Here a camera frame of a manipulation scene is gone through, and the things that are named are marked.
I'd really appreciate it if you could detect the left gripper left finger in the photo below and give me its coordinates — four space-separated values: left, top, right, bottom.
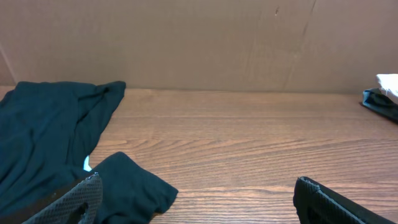
23 172 103 224

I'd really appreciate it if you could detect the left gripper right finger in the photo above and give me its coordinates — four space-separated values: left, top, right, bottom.
293 177 394 224

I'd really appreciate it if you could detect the black t-shirt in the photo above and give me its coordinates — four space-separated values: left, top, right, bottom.
1 82 178 223

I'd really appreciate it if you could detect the dark blue folded garment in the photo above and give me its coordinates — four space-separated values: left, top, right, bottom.
361 88 397 123

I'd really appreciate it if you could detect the white folded shirt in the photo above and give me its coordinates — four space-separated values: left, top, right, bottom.
376 73 398 104

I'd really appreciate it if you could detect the cardboard back panel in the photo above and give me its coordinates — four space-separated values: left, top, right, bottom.
1 0 397 93

